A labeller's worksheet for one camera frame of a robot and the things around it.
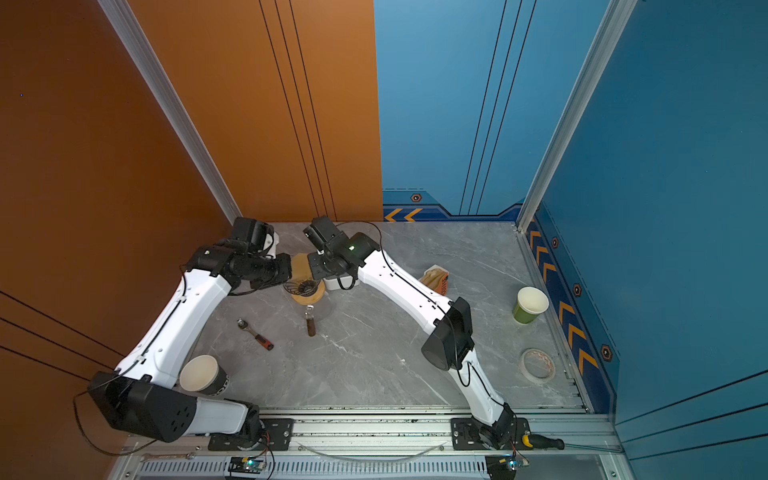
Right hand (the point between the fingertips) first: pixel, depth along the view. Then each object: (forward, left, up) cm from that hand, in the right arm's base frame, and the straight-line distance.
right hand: (317, 265), depth 80 cm
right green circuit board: (-42, -46, -24) cm, 67 cm away
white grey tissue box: (+6, -5, -17) cm, 19 cm away
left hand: (-2, +6, +1) cm, 6 cm away
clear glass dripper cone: (0, +6, -10) cm, 12 cm away
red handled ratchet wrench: (-7, +26, -21) cm, 34 cm away
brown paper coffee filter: (-7, +1, +7) cm, 10 cm away
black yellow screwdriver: (-37, -55, -22) cm, 70 cm away
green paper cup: (-1, -63, -19) cm, 66 cm away
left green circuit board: (-42, +15, -24) cm, 50 cm away
